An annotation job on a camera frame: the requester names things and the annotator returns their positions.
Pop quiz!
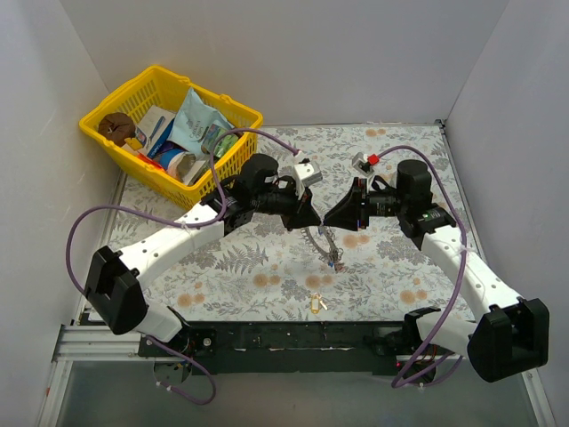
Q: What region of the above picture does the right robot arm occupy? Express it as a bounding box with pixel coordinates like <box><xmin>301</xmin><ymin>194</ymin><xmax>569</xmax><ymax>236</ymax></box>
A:
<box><xmin>324</xmin><ymin>156</ymin><xmax>549</xmax><ymax>383</ymax></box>

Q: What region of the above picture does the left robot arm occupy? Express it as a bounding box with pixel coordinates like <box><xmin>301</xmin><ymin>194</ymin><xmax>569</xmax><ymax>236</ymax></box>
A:
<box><xmin>85</xmin><ymin>154</ymin><xmax>322</xmax><ymax>356</ymax></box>

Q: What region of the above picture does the floral patterned table mat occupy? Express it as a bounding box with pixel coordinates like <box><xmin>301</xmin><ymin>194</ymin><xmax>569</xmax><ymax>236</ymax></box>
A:
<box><xmin>87</xmin><ymin>125</ymin><xmax>500</xmax><ymax>323</ymax></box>

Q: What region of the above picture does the green snack packet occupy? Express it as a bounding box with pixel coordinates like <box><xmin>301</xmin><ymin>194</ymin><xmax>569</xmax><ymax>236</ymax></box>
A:
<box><xmin>201</xmin><ymin>124</ymin><xmax>240</xmax><ymax>159</ymax></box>

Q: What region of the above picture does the yellow key tag with key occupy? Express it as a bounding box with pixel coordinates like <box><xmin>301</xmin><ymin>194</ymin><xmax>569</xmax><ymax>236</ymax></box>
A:
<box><xmin>309</xmin><ymin>293</ymin><xmax>328</xmax><ymax>314</ymax></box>

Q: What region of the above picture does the grey brown pouch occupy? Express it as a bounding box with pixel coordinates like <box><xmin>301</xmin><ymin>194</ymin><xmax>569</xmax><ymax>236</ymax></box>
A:
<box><xmin>167</xmin><ymin>152</ymin><xmax>210</xmax><ymax>186</ymax></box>

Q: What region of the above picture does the yellow plastic shopping basket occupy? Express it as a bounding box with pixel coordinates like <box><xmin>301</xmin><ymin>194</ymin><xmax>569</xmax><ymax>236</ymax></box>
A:
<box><xmin>79</xmin><ymin>65</ymin><xmax>263</xmax><ymax>210</ymax></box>

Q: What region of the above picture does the light blue chips bag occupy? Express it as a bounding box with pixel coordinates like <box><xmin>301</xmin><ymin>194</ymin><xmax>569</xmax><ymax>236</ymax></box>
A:
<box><xmin>168</xmin><ymin>88</ymin><xmax>233</xmax><ymax>157</ymax></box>

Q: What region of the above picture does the white blue box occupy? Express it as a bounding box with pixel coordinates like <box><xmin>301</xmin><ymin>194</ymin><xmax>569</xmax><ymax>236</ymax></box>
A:
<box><xmin>134</xmin><ymin>106</ymin><xmax>175</xmax><ymax>157</ymax></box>

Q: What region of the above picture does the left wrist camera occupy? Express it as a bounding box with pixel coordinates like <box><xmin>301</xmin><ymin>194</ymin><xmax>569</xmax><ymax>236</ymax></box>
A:
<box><xmin>293</xmin><ymin>158</ymin><xmax>323</xmax><ymax>188</ymax></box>

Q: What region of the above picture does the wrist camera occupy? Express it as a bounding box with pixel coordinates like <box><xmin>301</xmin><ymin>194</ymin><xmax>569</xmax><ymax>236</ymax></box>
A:
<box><xmin>293</xmin><ymin>158</ymin><xmax>323</xmax><ymax>188</ymax></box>
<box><xmin>351</xmin><ymin>152</ymin><xmax>380</xmax><ymax>176</ymax></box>

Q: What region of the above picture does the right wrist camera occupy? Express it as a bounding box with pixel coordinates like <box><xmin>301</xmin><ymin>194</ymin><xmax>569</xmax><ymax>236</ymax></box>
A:
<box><xmin>351</xmin><ymin>152</ymin><xmax>380</xmax><ymax>176</ymax></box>

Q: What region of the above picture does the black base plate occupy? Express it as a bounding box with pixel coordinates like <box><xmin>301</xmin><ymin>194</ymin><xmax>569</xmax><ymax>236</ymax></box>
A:
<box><xmin>79</xmin><ymin>310</ymin><xmax>508</xmax><ymax>375</ymax></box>

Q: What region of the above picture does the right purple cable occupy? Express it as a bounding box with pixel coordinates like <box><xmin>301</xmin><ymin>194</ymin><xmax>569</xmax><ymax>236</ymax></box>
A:
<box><xmin>371</xmin><ymin>145</ymin><xmax>469</xmax><ymax>389</ymax></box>

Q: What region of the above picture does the aluminium frame rail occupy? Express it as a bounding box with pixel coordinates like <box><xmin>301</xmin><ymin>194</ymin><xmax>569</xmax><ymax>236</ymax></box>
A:
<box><xmin>38</xmin><ymin>322</ymin><xmax>556</xmax><ymax>426</ymax></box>

